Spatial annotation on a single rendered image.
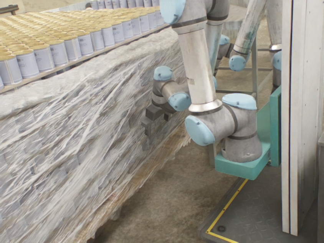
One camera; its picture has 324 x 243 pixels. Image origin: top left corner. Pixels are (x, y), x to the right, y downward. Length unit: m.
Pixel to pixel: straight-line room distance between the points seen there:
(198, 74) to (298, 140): 0.47
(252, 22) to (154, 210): 1.28
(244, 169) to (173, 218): 0.99
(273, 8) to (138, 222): 1.39
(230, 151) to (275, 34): 0.70
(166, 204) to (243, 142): 1.13
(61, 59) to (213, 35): 0.54
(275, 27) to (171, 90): 0.66
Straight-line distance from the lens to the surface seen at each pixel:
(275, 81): 1.76
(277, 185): 1.93
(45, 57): 1.29
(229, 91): 3.48
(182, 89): 1.40
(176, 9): 1.13
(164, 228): 2.21
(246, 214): 1.75
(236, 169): 1.37
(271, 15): 1.81
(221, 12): 1.26
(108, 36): 1.53
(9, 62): 1.21
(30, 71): 1.26
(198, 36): 1.17
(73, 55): 1.39
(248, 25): 1.68
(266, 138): 1.51
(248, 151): 1.36
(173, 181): 2.56
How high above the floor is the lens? 1.46
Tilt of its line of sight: 25 degrees down
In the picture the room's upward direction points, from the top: 9 degrees counter-clockwise
